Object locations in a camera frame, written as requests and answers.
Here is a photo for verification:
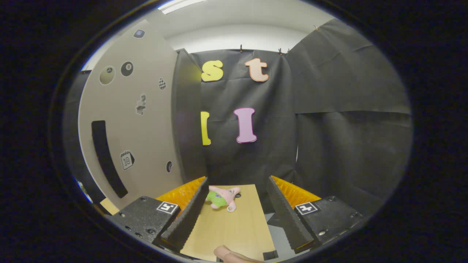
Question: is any light grey shoe cabinet door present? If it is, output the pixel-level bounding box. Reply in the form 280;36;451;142
78;19;183;209

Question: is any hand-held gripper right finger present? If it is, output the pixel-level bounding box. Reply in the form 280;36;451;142
266;175;366;254

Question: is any long ceiling light panel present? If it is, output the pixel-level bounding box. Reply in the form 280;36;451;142
158;0;207;15

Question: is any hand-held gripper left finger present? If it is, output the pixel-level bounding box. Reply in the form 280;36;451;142
109;176;210;253

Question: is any pink and green plush toy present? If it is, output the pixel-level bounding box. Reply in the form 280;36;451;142
206;186;242;213

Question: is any black backdrop cloth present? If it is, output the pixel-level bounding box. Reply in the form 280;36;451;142
62;18;414;216

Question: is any dark grey shoe cabinet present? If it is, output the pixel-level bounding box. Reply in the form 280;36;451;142
171;48;208;187

